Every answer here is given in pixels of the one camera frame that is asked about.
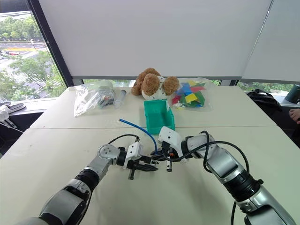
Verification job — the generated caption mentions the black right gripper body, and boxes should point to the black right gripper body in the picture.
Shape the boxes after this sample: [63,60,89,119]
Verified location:
[160,141,175,173]

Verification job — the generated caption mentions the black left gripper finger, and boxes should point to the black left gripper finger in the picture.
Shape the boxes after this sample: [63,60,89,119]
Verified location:
[135,163,158,173]

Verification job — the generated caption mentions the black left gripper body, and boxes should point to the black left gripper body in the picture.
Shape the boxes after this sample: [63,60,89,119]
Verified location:
[127,160,142,180]

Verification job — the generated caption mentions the blue cable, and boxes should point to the blue cable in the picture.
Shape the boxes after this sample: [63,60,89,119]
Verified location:
[119,118,158,154]

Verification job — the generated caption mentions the green plastic bin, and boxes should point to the green plastic bin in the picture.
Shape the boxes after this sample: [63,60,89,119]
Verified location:
[143,99,176,135]

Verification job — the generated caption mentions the clear bag of coloured blocks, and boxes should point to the clear bag of coloured blocks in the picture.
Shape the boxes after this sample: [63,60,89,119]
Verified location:
[169,77,213,111]

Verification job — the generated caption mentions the brown teddy bear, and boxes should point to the brown teddy bear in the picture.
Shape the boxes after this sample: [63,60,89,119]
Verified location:
[130,67,181,102]

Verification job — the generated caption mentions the clear bag of small items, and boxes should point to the clear bag of small items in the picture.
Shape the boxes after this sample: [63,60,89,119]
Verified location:
[73,79,117,118]

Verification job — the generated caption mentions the black backpack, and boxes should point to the black backpack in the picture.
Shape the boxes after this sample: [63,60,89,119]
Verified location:
[245,89,284,113]

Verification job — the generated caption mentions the large white roller blind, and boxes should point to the large white roller blind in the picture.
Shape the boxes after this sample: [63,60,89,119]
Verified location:
[38,0,274,80]

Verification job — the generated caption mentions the person's bare foot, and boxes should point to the person's bare foot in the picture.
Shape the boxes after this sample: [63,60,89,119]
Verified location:
[288,108,300,124]

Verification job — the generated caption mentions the dark slippers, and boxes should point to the dark slippers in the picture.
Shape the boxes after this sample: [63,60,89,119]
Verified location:
[0,101,27,115]

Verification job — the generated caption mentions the dark green mug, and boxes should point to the dark green mug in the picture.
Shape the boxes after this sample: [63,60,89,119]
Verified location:
[284,84,300,104]

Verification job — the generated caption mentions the white cloth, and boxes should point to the white cloth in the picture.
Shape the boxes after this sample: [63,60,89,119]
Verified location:
[0,105,10,122]

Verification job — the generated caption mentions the narrow white roller blind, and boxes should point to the narrow white roller blind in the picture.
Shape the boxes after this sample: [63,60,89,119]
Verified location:
[240,0,300,84]

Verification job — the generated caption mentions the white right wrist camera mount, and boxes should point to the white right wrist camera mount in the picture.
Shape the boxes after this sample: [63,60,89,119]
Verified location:
[157,126,184,160]

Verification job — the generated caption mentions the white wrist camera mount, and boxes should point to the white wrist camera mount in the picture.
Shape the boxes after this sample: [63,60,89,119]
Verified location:
[122,142,144,169]
[157,126,184,160]

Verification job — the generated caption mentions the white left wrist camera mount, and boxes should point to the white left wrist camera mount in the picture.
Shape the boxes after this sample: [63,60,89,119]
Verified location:
[122,142,144,169]

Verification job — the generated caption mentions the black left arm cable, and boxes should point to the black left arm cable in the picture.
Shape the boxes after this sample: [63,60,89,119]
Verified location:
[108,134,141,146]

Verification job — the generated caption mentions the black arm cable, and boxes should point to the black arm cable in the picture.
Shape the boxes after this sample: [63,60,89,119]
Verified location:
[170,130,249,174]
[108,134,141,146]

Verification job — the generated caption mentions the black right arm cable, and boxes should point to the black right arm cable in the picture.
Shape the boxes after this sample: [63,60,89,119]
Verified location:
[170,130,249,174]

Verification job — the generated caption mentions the black window frame post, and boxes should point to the black window frame post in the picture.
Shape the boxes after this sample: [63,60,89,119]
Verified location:
[27,0,83,88]

